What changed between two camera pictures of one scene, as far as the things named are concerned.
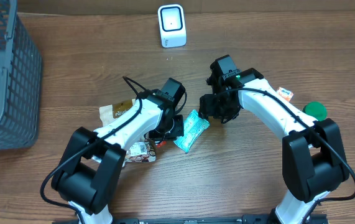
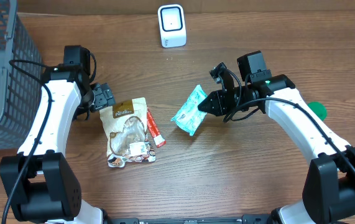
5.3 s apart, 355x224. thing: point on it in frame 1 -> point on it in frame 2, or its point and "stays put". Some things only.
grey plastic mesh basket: [10, 79] stays put
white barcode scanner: [172, 25] stays put
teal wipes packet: [194, 127] -> [189, 116]
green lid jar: [316, 109] stays put
